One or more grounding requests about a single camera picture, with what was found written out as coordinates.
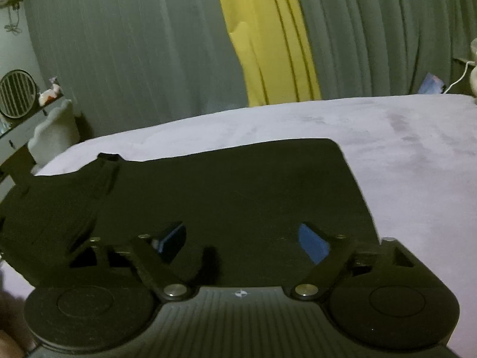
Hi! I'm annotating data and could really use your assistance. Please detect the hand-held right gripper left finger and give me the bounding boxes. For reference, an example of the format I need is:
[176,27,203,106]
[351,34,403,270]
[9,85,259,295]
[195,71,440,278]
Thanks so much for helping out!
[69,222,193,301]

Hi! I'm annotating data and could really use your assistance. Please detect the lavender bed sheet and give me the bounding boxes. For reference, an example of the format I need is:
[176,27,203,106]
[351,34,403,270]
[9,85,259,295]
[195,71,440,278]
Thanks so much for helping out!
[0,95,477,358]

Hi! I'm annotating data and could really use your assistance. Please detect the round desk fan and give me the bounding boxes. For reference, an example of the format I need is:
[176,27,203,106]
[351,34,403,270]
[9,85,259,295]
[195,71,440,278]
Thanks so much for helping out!
[0,69,40,120]

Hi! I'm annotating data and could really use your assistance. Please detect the white cloth on chair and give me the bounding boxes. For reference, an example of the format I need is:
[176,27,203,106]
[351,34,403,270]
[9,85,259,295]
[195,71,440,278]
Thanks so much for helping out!
[29,99,81,167]

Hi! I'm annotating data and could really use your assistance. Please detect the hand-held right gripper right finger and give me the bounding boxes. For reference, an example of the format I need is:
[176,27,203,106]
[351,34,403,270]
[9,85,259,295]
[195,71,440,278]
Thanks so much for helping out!
[291,223,419,301]

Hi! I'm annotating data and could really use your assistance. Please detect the black pants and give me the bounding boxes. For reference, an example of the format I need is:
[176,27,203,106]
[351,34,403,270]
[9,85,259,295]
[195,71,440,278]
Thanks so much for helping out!
[0,139,381,288]

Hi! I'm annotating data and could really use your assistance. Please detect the yellow curtain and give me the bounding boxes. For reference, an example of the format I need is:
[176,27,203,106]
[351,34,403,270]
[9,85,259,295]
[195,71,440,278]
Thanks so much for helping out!
[213,0,322,108]

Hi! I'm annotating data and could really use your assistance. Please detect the white cable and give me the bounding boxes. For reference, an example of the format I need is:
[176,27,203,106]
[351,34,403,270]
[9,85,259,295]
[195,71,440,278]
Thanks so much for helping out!
[442,60,475,95]

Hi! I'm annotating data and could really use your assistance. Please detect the blue packet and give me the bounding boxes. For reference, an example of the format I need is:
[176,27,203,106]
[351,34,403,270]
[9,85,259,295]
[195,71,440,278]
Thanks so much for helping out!
[418,72,446,95]

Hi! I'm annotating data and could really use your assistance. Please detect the grey-green curtain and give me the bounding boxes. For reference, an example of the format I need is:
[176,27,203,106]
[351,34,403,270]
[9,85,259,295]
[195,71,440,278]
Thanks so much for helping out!
[289,0,477,101]
[22,0,251,143]

